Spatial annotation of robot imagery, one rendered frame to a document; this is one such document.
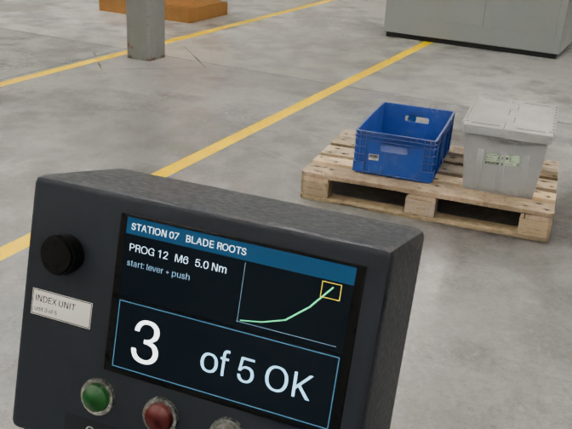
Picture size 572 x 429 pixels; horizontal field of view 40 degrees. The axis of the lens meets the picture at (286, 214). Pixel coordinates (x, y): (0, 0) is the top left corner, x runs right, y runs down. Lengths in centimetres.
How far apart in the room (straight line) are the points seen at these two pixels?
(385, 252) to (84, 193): 21
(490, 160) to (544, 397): 144
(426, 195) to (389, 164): 25
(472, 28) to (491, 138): 456
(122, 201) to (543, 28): 761
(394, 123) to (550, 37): 390
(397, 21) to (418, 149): 472
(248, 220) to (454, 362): 225
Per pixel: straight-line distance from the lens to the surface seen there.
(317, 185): 383
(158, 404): 54
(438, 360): 271
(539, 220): 369
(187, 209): 51
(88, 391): 57
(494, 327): 296
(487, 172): 377
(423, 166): 379
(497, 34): 814
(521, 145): 369
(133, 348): 54
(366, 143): 381
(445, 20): 825
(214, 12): 903
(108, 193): 54
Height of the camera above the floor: 145
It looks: 23 degrees down
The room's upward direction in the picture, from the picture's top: 3 degrees clockwise
